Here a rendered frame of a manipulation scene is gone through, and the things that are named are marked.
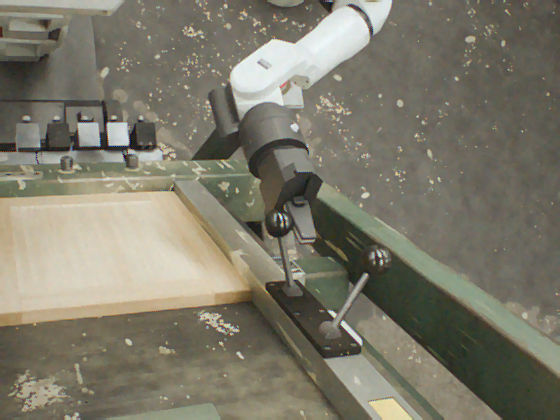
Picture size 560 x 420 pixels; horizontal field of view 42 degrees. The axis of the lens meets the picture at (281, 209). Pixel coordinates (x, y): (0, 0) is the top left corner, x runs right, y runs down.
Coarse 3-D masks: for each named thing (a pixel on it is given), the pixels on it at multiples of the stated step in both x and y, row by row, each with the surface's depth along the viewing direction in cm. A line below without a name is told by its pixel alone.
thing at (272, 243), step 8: (248, 224) 172; (256, 224) 167; (256, 232) 167; (264, 232) 165; (264, 240) 164; (272, 240) 165; (288, 240) 166; (272, 248) 164; (288, 248) 166; (280, 256) 165; (296, 256) 166
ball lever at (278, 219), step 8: (280, 208) 95; (272, 216) 93; (280, 216) 93; (288, 216) 94; (264, 224) 94; (272, 224) 93; (280, 224) 93; (288, 224) 93; (272, 232) 93; (280, 232) 93; (288, 232) 94; (280, 240) 95; (280, 248) 96; (288, 256) 97; (288, 264) 97; (288, 272) 97; (288, 280) 98; (288, 288) 98; (296, 288) 98
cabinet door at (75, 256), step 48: (144, 192) 146; (0, 240) 117; (48, 240) 119; (96, 240) 121; (144, 240) 122; (192, 240) 123; (0, 288) 101; (48, 288) 102; (96, 288) 103; (144, 288) 104; (192, 288) 105; (240, 288) 106
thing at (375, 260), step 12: (372, 252) 86; (384, 252) 86; (360, 264) 87; (372, 264) 86; (384, 264) 86; (360, 288) 87; (348, 300) 88; (324, 324) 88; (336, 324) 88; (324, 336) 87; (336, 336) 87
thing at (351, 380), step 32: (192, 192) 142; (224, 224) 126; (256, 256) 113; (256, 288) 105; (288, 320) 94; (320, 384) 85; (352, 384) 80; (384, 384) 80; (352, 416) 78; (416, 416) 75
